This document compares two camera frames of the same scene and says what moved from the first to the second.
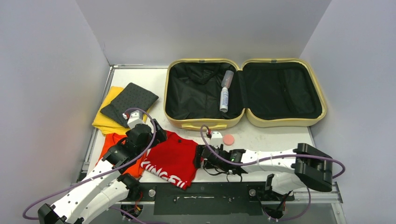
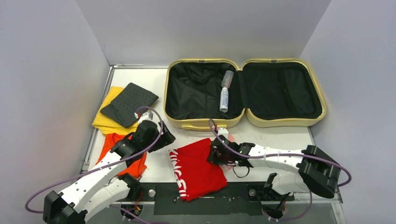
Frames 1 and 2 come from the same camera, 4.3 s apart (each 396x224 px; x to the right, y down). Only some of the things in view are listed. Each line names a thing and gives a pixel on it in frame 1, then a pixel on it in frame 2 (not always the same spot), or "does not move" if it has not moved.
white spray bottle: (223, 101) does not move
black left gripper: (160, 136) does not move
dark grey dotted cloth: (132, 97) does not move
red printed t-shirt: (173, 159) to (195, 176)
